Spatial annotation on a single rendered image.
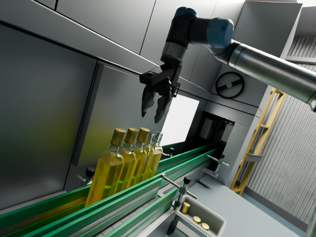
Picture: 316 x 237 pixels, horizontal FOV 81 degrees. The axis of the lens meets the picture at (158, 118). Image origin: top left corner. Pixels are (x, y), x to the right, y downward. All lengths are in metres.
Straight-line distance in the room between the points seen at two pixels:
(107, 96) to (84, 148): 0.19
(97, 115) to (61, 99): 0.12
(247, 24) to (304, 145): 2.38
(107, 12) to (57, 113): 0.32
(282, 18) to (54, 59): 1.50
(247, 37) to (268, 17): 0.18
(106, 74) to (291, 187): 3.42
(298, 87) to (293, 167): 3.09
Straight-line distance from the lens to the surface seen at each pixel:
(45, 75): 0.54
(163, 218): 0.75
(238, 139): 1.55
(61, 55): 0.55
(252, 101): 1.55
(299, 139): 3.63
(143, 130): 0.61
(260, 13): 1.73
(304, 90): 0.60
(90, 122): 0.62
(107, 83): 0.62
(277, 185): 3.74
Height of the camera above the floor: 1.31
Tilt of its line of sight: 9 degrees down
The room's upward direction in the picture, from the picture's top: 19 degrees clockwise
